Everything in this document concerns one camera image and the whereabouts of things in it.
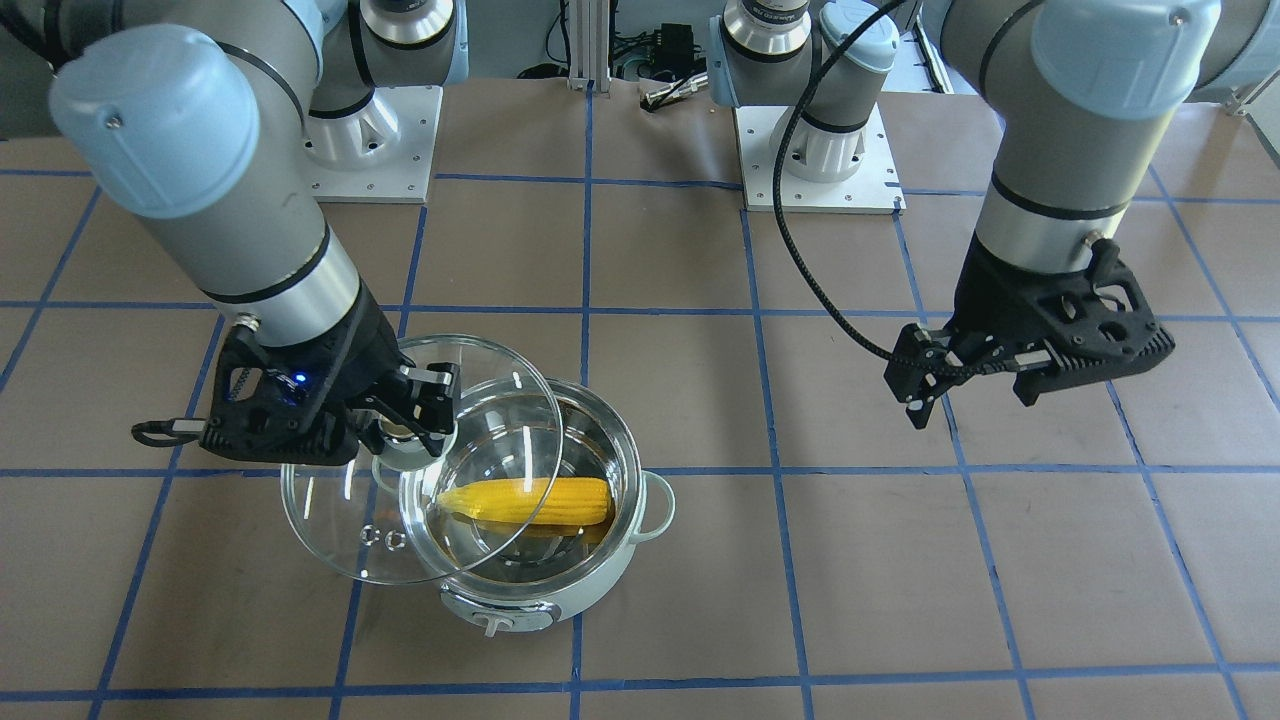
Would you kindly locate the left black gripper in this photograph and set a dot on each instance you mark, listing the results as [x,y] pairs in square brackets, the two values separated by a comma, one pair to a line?
[983,297]

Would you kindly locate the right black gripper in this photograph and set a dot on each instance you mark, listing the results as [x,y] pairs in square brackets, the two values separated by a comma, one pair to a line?
[372,345]

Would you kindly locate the glass pot lid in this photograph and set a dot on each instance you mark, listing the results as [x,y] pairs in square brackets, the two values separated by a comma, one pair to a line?
[416,513]

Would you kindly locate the yellow corn cob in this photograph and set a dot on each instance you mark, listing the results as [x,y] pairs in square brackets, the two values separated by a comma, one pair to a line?
[562,501]

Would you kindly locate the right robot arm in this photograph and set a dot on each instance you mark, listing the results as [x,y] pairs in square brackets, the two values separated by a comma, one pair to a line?
[198,118]

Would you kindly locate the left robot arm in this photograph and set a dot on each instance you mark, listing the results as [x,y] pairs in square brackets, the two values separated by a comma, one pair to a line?
[1086,91]

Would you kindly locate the light green pot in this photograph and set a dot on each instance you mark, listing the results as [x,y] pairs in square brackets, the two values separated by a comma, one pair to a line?
[555,573]

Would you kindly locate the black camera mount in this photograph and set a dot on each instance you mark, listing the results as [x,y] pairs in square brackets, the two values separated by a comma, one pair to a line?
[279,404]
[1087,327]

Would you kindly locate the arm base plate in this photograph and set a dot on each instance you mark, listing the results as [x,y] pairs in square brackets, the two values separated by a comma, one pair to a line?
[382,152]
[823,172]

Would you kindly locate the aluminium frame post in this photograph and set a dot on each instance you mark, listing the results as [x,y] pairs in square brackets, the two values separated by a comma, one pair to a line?
[589,44]

